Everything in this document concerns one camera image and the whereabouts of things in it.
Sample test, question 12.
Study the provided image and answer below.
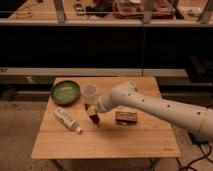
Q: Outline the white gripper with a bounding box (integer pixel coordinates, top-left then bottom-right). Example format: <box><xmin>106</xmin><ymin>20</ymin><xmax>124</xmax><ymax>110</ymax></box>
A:
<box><xmin>87</xmin><ymin>93</ymin><xmax>118</xmax><ymax>117</ymax></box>

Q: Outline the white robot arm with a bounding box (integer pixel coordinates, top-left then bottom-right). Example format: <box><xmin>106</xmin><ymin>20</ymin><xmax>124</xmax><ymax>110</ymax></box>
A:
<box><xmin>87</xmin><ymin>82</ymin><xmax>213</xmax><ymax>142</ymax></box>

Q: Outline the translucent plastic cup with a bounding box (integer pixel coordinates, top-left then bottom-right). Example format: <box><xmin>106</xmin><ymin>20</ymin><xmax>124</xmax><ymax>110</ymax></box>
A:
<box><xmin>81</xmin><ymin>83</ymin><xmax>98</xmax><ymax>105</ymax></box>

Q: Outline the green ceramic bowl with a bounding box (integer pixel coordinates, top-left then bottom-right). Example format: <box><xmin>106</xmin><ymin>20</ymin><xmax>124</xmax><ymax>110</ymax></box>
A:
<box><xmin>50</xmin><ymin>80</ymin><xmax>81</xmax><ymax>106</ymax></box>

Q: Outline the wooden table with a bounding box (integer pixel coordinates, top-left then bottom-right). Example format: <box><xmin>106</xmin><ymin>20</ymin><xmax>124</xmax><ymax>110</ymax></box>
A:
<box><xmin>31</xmin><ymin>76</ymin><xmax>181</xmax><ymax>171</ymax></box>

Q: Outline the white plastic bottle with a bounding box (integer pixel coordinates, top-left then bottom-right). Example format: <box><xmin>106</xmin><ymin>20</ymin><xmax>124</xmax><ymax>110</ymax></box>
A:
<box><xmin>54</xmin><ymin>107</ymin><xmax>82</xmax><ymax>134</ymax></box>

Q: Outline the brown chocolate sandwich block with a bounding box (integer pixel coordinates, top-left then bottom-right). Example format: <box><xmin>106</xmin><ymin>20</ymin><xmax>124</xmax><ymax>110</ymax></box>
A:
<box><xmin>115</xmin><ymin>111</ymin><xmax>137</xmax><ymax>125</ymax></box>

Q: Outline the black remote on shelf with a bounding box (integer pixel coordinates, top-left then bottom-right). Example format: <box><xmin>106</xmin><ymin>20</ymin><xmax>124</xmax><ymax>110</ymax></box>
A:
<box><xmin>73</xmin><ymin>3</ymin><xmax>85</xmax><ymax>16</ymax></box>

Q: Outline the red tray on shelf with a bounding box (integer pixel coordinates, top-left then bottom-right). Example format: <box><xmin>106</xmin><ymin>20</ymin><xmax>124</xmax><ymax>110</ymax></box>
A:
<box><xmin>113</xmin><ymin>0</ymin><xmax>175</xmax><ymax>19</ymax></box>

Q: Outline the black power adapter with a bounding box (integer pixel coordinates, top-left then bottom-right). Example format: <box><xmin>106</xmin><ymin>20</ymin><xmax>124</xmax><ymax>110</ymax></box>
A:
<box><xmin>189</xmin><ymin>133</ymin><xmax>208</xmax><ymax>144</ymax></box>

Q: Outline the black cable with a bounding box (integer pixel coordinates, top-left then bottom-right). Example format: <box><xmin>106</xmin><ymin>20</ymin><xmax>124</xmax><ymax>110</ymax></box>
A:
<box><xmin>176</xmin><ymin>142</ymin><xmax>213</xmax><ymax>171</ymax></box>

